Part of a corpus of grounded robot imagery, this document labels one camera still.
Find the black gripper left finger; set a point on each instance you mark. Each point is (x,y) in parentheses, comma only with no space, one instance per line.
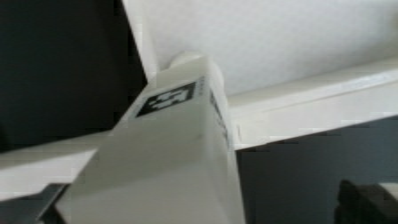
(31,209)

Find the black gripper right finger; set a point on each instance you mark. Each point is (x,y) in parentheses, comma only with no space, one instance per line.
(366,203)

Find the white desk leg block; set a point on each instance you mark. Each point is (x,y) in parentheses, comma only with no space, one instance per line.
(160,178)

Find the white desk top tray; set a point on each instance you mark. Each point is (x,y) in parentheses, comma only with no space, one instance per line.
(301,48)

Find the white front fence bar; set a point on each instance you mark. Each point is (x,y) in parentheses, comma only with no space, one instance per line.
(50,163)

